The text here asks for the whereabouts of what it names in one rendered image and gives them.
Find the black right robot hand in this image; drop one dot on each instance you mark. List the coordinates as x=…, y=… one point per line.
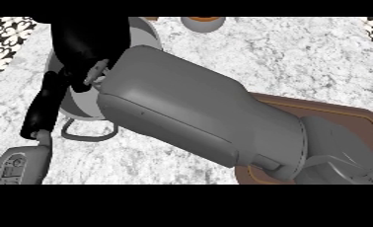
x=91, y=43

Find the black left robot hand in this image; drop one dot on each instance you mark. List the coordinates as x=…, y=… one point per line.
x=45, y=106

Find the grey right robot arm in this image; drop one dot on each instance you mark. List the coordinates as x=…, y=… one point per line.
x=194, y=106

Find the brown wooden tray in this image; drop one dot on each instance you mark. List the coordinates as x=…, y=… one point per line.
x=340, y=112

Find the grey cup with orange content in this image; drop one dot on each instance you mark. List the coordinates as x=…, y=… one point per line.
x=203, y=26

